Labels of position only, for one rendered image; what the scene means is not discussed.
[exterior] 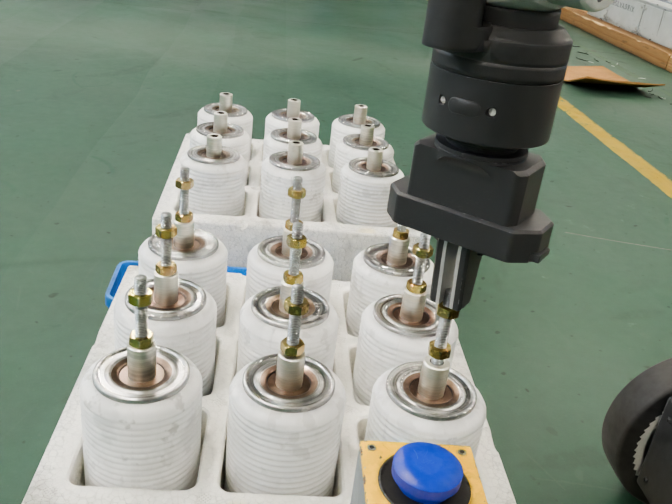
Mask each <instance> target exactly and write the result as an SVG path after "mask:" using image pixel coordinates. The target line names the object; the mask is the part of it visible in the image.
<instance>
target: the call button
mask: <svg viewBox="0 0 672 504"><path fill-rule="evenodd" d="M391 470H392V476H393V479H394V480H395V482H396V484H397V485H398V486H399V488H400V490H401V491H402V492H403V493H404V494H405V495H406V496H407V497H409V498H410V499H412V500H414V501H416V502H419V503H423V504H437V503H441V502H443V501H445V500H446V499H448V498H450V497H452V496H453V495H455V494H456V493H457V492H458V490H459V488H460V486H461V482H462V478H463V468H462V465H461V463H460V461H459V460H458V459H457V457H456V456H455V455H454V454H452V453H451V452H450V451H448V450H447V449H445V448H443V447H441V446H439V445H436V444H432V443H427V442H413V443H409V444H406V445H404V446H402V447H401V448H399V449H398V450H397V451H396V453H395V455H394V458H393V463H392V469H391Z"/></svg>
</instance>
